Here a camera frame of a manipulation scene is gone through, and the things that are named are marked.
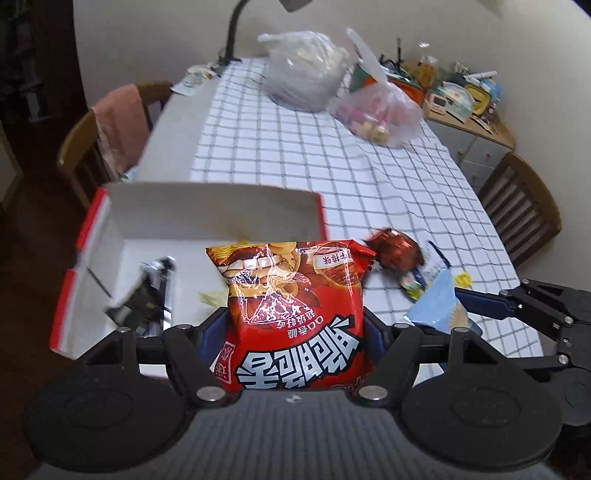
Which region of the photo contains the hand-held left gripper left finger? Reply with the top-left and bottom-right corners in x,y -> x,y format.
81,307 -> 230,409

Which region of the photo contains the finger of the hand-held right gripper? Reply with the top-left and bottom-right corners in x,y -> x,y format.
454,278 -> 591,341
467,322 -> 579,382

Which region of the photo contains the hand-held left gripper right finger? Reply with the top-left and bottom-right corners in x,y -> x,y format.
353,307 -> 468,409

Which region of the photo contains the pale yellow snack packet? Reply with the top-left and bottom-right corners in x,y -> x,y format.
198,289 -> 230,308

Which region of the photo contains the light blue snack packet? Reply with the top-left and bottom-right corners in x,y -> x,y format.
403,268 -> 472,333

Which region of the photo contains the white blue snack packet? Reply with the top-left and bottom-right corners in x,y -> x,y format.
422,240 -> 454,285

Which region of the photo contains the green yellow candy packet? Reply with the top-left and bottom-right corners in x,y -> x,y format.
399,270 -> 428,301

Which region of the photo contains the dark brown snack packet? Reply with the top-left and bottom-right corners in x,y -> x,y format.
106,256 -> 179,331

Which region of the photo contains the red snack packet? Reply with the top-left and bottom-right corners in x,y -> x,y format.
205,239 -> 378,405

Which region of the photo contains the red-brown shiny snack packet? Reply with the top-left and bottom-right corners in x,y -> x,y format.
362,226 -> 425,280

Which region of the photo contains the red cardboard box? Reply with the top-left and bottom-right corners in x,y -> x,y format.
49,182 -> 327,366

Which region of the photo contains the slatted wooden chair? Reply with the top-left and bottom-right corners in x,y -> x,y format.
477,152 -> 562,269

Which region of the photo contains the white drawer cabinet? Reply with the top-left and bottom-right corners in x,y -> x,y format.
422,99 -> 516,186

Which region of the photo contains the black checked white tablecloth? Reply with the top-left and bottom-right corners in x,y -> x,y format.
189,57 -> 546,371

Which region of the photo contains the white green tissue pack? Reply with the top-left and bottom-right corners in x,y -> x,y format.
438,80 -> 476,123

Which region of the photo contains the yellow tissue box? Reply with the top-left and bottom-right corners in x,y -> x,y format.
464,82 -> 493,116

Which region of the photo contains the small white timer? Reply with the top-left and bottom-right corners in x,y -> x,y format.
424,87 -> 447,114

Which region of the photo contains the blue packet pile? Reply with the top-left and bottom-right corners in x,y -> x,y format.
480,78 -> 504,110

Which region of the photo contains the clear bag with red food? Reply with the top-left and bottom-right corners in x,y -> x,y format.
329,28 -> 424,149

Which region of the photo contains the orange folding container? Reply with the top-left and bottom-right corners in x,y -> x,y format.
348,65 -> 426,110

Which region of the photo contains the pink towel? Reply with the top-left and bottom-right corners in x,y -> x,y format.
89,83 -> 151,174

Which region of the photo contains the orange juice bottle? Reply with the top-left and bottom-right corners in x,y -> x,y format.
417,55 -> 437,89

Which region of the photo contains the curved back wooden chair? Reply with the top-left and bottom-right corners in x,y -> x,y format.
57,81 -> 173,209

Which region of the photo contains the small white paper packet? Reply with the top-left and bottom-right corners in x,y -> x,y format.
172,64 -> 218,96

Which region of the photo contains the clear plastic bag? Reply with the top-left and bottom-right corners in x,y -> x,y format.
257,30 -> 350,112

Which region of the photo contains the grey gooseneck desk lamp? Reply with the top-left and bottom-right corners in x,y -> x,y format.
216,0 -> 315,66

